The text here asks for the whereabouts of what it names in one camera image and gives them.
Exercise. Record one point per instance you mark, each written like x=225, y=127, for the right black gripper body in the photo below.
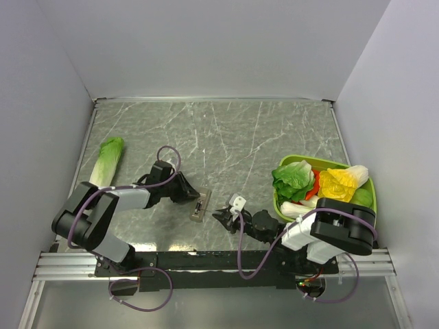
x=247, y=226

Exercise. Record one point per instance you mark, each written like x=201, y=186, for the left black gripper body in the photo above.
x=175, y=190

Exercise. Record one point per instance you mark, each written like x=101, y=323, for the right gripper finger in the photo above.
x=223, y=211
x=226, y=220

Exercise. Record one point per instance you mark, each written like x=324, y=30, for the beige remote control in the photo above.
x=200, y=205

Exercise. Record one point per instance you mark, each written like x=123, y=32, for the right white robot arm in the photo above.
x=330, y=229

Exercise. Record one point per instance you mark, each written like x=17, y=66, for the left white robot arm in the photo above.
x=86, y=215

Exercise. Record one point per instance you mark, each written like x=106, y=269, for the white green bok choy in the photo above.
x=294, y=210

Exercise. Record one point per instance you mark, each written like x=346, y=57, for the green toy lettuce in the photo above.
x=293, y=181

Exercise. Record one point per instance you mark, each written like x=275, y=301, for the red toy pepper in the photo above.
x=316, y=186

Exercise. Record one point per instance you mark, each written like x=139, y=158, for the long napa cabbage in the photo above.
x=105, y=166

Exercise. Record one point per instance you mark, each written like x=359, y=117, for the yellow toy cabbage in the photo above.
x=341, y=184

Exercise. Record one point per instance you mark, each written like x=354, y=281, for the round green toy vegetable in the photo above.
x=362, y=197

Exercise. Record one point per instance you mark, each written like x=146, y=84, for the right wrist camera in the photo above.
x=236, y=203

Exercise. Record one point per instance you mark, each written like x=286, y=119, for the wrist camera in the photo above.
x=174, y=162
x=236, y=203

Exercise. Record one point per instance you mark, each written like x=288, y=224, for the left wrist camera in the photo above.
x=174, y=162

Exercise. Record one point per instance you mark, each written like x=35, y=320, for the black base frame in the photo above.
x=154, y=271

